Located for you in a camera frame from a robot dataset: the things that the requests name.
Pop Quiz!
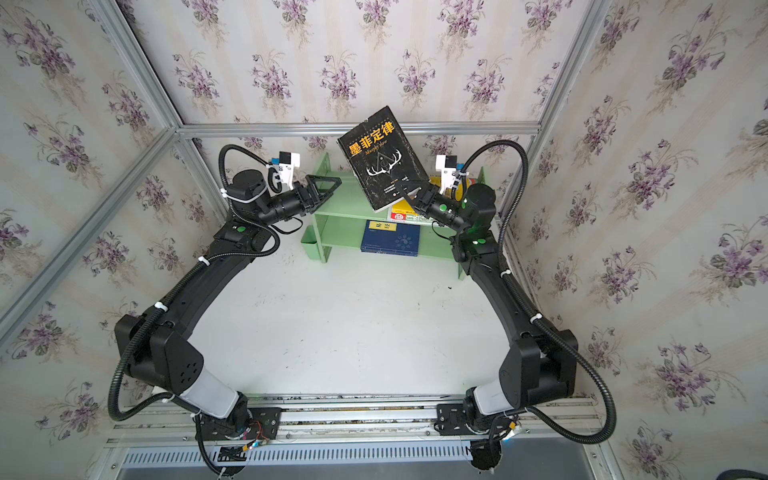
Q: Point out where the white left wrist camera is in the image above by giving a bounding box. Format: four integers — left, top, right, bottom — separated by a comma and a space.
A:
267, 151, 301, 194

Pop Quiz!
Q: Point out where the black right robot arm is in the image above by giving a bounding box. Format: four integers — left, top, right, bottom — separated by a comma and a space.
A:
395, 181, 578, 433

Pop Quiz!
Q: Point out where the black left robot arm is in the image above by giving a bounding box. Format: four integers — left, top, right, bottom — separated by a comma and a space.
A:
107, 169, 342, 438

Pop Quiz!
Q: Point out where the yellow book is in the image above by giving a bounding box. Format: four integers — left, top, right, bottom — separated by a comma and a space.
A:
386, 175, 476, 226

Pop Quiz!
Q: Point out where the aluminium frame top bar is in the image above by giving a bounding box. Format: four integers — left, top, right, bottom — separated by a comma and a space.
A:
176, 121, 541, 139

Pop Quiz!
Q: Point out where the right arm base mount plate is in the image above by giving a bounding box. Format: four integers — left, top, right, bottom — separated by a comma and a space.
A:
434, 402, 476, 436

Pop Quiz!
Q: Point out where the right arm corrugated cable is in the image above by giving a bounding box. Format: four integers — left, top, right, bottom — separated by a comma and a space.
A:
458, 139, 618, 445

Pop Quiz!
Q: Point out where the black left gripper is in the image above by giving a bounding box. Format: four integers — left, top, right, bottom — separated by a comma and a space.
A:
254, 176, 338, 230

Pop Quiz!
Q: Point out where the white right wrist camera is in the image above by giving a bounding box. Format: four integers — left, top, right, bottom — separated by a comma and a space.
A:
435, 154, 464, 194

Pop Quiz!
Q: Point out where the dark blue book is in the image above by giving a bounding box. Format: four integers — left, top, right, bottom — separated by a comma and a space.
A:
360, 220, 421, 257

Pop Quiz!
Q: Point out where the black book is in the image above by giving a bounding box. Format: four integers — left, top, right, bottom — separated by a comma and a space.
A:
337, 106, 429, 212

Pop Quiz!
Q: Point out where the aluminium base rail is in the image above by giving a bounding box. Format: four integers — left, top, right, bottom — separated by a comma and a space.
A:
104, 392, 607, 448

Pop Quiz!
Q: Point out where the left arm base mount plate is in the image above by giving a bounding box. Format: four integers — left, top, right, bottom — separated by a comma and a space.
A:
237, 407, 283, 441

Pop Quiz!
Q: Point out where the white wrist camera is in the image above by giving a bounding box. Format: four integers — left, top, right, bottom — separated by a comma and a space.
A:
435, 154, 464, 194
267, 151, 301, 194

